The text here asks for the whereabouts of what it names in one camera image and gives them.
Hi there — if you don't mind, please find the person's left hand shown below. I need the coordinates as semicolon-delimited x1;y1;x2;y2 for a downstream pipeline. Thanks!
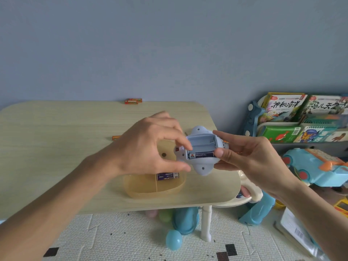
113;111;193;176

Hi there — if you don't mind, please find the person's right hand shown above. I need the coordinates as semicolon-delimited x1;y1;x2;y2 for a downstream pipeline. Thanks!
213;130;296;198

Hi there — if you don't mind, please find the purple and white battery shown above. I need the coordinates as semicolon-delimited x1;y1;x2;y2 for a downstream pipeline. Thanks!
156;172;180;181
187;151;217;160

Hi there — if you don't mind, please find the pale blue plastic toy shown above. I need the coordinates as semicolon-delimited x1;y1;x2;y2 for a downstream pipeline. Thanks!
174;126;229;176

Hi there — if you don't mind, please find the person's left forearm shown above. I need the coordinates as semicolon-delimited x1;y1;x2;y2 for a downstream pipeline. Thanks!
0;142;121;261

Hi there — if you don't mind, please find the person's right forearm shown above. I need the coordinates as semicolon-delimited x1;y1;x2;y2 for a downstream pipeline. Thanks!
276;179;348;261

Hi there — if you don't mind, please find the translucent yellow plastic tray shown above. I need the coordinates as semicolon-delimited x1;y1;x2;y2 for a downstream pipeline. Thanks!
123;140;188;199

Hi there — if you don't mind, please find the blue and white book rack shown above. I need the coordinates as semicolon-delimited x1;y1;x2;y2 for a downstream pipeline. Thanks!
243;94;348;151

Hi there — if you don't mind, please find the cream toy with pink buttons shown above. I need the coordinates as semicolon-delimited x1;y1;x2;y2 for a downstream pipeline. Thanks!
212;171;264;208

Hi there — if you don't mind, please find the green plastic ball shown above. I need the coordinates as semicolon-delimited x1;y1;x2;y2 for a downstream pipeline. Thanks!
159;209;174;223

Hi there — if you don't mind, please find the green book with red fish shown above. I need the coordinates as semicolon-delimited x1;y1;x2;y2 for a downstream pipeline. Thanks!
260;125;303;143

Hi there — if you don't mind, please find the light blue plastic egg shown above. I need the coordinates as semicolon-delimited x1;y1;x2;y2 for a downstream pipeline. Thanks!
165;229;183;251

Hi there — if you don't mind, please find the yellow ocean picture book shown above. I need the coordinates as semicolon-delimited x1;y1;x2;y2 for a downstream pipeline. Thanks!
258;92;308;125

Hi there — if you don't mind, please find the blue toy bus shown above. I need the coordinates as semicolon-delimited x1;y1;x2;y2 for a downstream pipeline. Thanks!
282;148;348;187

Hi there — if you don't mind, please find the blue cartoon picture book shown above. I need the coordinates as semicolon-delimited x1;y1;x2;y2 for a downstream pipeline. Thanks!
293;126;338;143

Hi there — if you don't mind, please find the teal picture book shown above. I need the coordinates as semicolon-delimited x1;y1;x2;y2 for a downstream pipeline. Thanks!
301;114;348;129

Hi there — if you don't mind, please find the white cardboard box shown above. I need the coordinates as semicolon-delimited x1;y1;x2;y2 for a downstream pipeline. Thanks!
274;208;328;260

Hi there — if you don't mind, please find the green bird picture book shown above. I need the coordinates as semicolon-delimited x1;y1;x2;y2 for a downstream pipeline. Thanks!
299;95;348;116

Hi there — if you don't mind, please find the pale book with brown dinosaur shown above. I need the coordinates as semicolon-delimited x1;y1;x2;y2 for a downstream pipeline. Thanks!
324;129;348;143

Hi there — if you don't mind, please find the yellow toy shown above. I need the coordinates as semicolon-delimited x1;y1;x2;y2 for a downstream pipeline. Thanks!
333;197;348;218

